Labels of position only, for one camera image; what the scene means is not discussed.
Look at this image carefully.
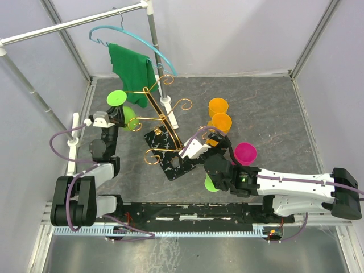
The lime green wine glass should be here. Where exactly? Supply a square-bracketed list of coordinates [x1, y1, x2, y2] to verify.
[106, 90, 139, 131]

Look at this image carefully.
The orange wine glass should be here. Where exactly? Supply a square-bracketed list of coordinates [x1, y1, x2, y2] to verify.
[208, 97, 229, 118]
[208, 113, 233, 134]

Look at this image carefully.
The gold wine glass rack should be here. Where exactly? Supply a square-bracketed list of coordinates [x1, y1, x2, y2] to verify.
[132, 75, 198, 181]

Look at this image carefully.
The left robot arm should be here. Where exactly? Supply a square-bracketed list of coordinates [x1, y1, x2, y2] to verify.
[49, 105, 126, 232]

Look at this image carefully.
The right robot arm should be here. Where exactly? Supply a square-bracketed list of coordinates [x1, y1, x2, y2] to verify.
[202, 133, 363, 222]

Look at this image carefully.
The pink wine glass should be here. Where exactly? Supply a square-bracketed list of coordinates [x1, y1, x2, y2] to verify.
[234, 143, 258, 166]

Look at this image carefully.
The green cloth on hanger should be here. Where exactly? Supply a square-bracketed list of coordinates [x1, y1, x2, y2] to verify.
[108, 43, 156, 92]

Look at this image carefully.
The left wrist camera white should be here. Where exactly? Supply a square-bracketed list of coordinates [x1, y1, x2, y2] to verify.
[83, 111, 111, 128]

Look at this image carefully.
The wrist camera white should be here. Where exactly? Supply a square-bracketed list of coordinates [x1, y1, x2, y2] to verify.
[179, 138, 211, 159]
[83, 111, 111, 128]

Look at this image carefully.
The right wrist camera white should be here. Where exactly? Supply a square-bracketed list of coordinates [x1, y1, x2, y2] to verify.
[179, 138, 211, 159]

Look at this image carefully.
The silver white clothes rail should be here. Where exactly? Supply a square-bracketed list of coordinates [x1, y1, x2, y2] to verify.
[1, 0, 173, 175]

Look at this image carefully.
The teal wire clothes hanger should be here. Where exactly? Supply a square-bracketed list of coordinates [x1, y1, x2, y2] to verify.
[89, 25, 178, 76]

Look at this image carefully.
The light blue cable duct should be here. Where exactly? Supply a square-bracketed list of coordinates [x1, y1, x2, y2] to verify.
[53, 224, 268, 238]

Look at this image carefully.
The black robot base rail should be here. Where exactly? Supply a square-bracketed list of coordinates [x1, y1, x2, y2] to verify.
[112, 202, 295, 232]

